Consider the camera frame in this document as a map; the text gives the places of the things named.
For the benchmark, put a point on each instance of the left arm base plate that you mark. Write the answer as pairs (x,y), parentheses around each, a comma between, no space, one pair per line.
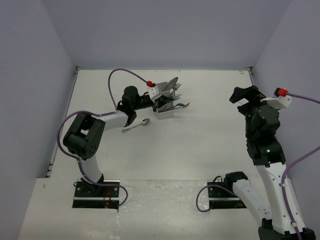
(90,196)

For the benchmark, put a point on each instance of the teal round spoon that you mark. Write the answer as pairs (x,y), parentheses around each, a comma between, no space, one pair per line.
(178,106)

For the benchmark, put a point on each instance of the ornate handle steel spoon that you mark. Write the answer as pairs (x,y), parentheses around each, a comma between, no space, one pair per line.
(144,122)

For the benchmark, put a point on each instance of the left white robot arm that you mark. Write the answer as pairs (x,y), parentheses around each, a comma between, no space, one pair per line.
(84,135)

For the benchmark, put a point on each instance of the matte round steel spoon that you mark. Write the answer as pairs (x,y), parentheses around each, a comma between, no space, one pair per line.
(170,84)

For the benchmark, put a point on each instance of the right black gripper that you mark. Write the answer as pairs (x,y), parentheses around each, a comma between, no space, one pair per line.
(255,95)

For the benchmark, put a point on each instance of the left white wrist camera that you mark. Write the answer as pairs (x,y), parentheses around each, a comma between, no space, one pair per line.
(153,91)

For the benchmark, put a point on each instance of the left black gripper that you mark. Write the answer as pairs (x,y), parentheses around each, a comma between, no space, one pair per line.
(152,103)

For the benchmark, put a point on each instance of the shiny steel fork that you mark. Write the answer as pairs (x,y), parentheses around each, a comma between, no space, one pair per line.
(176,87)

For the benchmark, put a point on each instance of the teal slim fork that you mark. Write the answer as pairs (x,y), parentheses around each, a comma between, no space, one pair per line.
(175,97)

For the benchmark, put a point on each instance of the white divided utensil container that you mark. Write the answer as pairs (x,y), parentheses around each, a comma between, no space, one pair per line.
(166,114)

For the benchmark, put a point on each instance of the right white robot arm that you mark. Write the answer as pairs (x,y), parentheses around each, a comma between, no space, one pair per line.
(279,219)

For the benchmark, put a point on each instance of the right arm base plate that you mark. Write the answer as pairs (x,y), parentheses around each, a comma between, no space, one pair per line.
(221,194)

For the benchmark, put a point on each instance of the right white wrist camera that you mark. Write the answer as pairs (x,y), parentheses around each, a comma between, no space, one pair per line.
(281,99)

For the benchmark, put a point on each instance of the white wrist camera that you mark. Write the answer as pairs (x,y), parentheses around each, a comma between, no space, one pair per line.
(153,91)
(281,99)

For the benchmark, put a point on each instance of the plain shiny steel spoon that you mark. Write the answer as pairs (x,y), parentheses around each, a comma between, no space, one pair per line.
(162,109)

